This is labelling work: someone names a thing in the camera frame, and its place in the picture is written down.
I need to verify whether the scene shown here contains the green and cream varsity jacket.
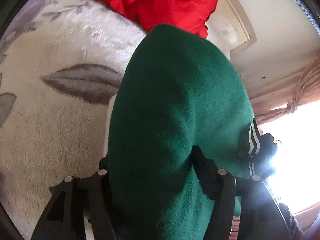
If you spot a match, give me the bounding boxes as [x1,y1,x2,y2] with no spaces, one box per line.
[107,25,253,239]

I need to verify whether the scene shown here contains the black garment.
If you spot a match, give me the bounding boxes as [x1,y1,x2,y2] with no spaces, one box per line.
[238,133,278,180]

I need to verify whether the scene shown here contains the pink window curtain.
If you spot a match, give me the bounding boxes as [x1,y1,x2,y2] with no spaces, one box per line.
[251,55,319,125]

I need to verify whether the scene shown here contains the floral plush bed blanket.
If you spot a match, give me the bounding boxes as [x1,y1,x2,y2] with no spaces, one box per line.
[1,0,146,239]

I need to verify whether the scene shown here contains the cream bed headboard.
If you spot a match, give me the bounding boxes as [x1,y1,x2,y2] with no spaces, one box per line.
[206,0,257,56]

